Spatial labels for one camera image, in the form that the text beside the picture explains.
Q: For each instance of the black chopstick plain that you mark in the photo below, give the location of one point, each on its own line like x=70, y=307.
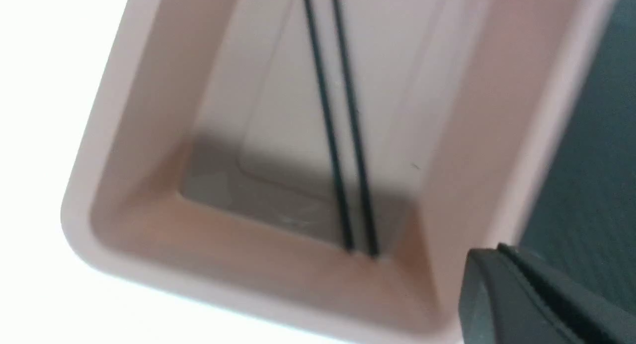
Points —
x=365, y=196
x=330, y=133

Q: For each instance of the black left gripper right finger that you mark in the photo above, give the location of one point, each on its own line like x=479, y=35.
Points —
x=590, y=317

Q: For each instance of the black plastic tray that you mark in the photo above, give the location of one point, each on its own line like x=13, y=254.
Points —
x=584, y=220

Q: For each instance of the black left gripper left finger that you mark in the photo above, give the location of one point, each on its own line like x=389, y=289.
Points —
x=499, y=306

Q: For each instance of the pink plastic bin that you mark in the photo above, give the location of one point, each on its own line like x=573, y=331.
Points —
x=204, y=168

